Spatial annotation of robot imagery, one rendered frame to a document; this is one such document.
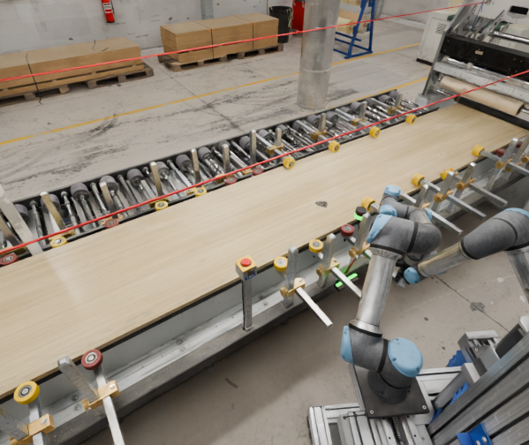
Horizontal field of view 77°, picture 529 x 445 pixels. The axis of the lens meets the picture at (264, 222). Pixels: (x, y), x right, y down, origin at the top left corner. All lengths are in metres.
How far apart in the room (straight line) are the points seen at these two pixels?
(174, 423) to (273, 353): 0.76
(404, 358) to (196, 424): 1.54
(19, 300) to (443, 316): 2.83
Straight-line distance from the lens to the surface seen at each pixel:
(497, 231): 1.40
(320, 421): 2.20
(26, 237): 2.21
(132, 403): 1.80
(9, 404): 1.94
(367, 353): 1.24
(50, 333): 1.87
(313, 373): 2.54
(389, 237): 1.23
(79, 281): 2.00
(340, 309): 2.83
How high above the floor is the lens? 2.31
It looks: 43 degrees down
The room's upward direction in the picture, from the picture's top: 1 degrees clockwise
